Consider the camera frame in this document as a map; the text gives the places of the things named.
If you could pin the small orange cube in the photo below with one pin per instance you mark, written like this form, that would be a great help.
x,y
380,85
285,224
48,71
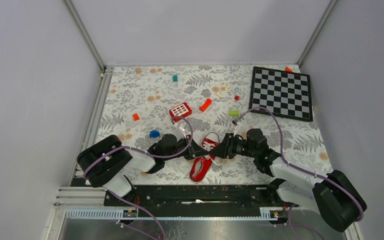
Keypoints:
x,y
135,116

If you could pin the blue plastic toy piece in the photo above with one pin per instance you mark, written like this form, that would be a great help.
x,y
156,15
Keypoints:
x,y
154,134

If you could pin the floral patterned table mat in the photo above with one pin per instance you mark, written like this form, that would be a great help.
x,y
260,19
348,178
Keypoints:
x,y
150,92

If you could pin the teal small block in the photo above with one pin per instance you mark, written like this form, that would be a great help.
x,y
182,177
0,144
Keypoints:
x,y
175,78

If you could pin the orange red curved block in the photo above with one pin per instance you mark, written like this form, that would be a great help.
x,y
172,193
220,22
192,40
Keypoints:
x,y
207,103

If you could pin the red white window brick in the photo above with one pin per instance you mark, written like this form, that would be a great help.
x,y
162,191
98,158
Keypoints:
x,y
182,110

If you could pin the green rectangular block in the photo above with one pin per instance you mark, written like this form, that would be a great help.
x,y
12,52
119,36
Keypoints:
x,y
234,113

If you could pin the black grey chessboard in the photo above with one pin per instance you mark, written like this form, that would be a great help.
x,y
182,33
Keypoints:
x,y
285,94

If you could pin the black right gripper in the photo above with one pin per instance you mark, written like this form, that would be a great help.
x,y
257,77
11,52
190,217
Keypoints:
x,y
225,149

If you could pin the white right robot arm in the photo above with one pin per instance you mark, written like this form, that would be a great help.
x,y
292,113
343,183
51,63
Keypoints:
x,y
329,194

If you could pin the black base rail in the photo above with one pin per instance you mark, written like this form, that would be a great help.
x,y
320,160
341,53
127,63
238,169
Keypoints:
x,y
199,201

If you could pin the orange block behind chessboard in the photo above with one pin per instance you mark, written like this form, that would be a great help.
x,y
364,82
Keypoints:
x,y
287,69

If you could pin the red canvas sneaker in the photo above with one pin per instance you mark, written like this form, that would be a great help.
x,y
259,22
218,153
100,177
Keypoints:
x,y
202,164

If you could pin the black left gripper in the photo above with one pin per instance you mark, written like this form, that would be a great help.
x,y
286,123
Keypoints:
x,y
194,150

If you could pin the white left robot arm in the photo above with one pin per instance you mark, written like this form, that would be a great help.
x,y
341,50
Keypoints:
x,y
102,164

